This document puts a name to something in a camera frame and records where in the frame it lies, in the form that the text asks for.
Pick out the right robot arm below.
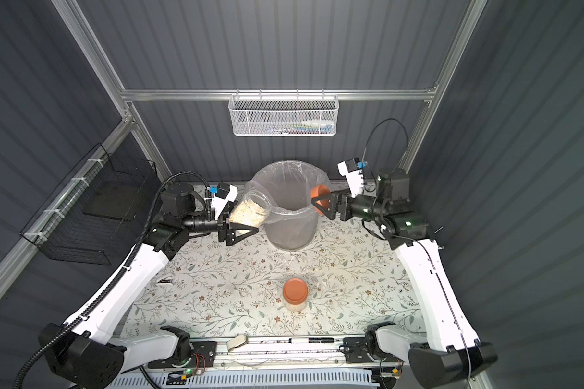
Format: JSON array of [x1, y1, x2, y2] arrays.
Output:
[[311, 164, 498, 388]]

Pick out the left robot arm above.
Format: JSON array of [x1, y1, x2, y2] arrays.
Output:
[[14, 178, 258, 388]]

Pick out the oatmeal jar orange lid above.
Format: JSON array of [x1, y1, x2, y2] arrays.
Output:
[[282, 278, 309, 312]]

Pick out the grey mesh trash bin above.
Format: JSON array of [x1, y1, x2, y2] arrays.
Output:
[[262, 160, 320, 251]]

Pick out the clear plastic bin liner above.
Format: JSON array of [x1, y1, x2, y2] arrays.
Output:
[[244, 160, 330, 225]]

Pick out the pens in white basket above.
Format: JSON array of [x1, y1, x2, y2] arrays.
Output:
[[266, 120, 336, 136]]

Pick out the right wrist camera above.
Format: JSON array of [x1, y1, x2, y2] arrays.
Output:
[[337, 157, 366, 198]]

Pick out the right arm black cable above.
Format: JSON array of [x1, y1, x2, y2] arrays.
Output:
[[361, 117, 410, 164]]

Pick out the black wire wall basket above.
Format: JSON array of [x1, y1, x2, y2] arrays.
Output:
[[20, 144, 160, 267]]

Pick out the white wire wall basket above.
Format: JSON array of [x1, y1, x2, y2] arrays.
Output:
[[228, 95, 340, 137]]

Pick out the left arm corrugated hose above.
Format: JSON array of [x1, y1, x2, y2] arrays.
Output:
[[11, 172, 211, 389]]

